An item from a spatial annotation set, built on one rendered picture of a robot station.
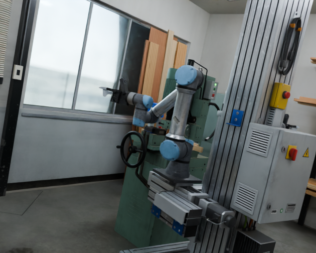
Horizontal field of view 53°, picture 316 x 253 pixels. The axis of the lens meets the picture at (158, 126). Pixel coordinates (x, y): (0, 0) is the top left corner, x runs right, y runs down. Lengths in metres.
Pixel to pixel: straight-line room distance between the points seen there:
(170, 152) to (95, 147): 2.34
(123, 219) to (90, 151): 1.34
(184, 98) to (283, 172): 0.63
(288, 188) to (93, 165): 2.78
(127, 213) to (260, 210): 1.45
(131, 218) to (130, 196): 0.18
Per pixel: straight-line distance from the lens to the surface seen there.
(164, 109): 1.96
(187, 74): 1.73
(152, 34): 4.33
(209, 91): 2.80
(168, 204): 1.74
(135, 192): 2.74
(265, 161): 1.64
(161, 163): 2.51
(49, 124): 3.56
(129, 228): 2.85
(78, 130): 3.78
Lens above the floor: 1.28
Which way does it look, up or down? 6 degrees down
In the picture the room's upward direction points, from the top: 12 degrees clockwise
